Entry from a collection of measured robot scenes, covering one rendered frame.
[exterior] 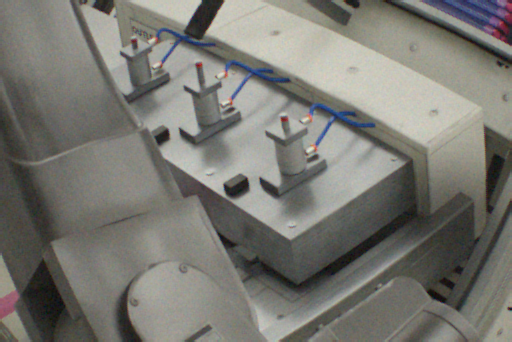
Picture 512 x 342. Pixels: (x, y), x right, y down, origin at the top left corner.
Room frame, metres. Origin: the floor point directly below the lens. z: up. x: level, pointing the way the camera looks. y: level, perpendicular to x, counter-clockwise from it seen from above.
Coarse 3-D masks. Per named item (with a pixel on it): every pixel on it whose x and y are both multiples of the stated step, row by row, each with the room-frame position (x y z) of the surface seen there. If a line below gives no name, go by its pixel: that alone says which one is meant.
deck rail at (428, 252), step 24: (432, 216) 0.98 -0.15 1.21; (456, 216) 0.98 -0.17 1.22; (408, 240) 0.96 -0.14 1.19; (432, 240) 0.96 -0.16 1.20; (456, 240) 0.99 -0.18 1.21; (384, 264) 0.94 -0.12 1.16; (408, 264) 0.95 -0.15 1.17; (432, 264) 0.98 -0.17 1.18; (456, 264) 1.01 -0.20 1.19; (336, 288) 0.92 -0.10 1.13; (360, 288) 0.92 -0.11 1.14; (312, 312) 0.90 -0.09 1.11; (336, 312) 0.91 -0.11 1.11; (264, 336) 0.88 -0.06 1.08; (288, 336) 0.88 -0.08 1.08
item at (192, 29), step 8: (208, 0) 0.96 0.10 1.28; (216, 0) 0.96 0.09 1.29; (224, 0) 0.96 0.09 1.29; (200, 8) 0.96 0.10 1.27; (208, 8) 0.96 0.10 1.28; (216, 8) 0.96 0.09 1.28; (192, 16) 0.96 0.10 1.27; (200, 16) 0.96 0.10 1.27; (208, 16) 0.96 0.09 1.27; (192, 24) 0.96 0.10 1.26; (200, 24) 0.96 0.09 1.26; (208, 24) 0.96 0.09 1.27; (184, 32) 0.96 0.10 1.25; (192, 32) 0.96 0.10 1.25; (200, 32) 0.96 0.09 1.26
